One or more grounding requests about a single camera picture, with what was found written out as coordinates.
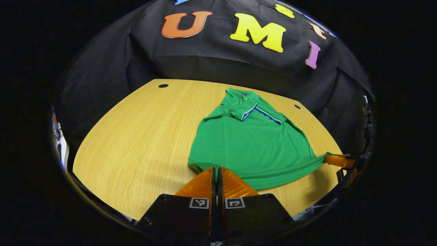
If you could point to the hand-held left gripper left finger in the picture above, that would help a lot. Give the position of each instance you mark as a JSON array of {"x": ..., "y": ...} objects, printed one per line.
[{"x": 184, "y": 215}]

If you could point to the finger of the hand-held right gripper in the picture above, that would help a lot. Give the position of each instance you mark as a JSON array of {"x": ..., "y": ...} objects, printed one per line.
[{"x": 338, "y": 160}]

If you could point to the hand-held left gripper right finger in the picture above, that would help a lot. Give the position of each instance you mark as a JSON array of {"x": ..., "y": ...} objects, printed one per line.
[{"x": 252, "y": 215}]

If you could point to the green T-shirt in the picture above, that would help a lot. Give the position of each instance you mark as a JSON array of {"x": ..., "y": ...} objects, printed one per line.
[{"x": 252, "y": 147}]

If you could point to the white side desk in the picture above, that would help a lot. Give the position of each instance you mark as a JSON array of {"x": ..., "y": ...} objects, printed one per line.
[{"x": 64, "y": 150}]

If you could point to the black backdrop cloth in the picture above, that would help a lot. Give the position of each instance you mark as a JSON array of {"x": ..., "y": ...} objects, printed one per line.
[{"x": 102, "y": 68}]

